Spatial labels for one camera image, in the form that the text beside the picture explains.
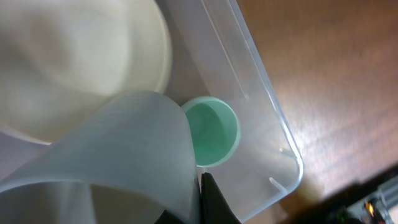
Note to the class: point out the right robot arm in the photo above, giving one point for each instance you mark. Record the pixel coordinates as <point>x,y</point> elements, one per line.
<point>373,201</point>

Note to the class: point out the clear plastic storage bin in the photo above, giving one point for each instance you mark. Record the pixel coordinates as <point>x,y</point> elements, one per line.
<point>214,55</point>

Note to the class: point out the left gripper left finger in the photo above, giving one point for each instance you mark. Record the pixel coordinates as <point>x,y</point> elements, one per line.
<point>167,218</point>

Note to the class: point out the cream bowl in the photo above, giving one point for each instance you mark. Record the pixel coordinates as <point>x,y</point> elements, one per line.
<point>62,60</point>

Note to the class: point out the light grey cup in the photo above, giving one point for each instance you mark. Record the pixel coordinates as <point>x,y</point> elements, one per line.
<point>130,162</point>

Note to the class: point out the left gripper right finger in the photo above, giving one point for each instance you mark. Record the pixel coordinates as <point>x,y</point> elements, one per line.
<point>214,208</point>

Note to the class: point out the mint green cup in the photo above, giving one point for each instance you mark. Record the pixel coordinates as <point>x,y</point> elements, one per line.
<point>215,130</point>

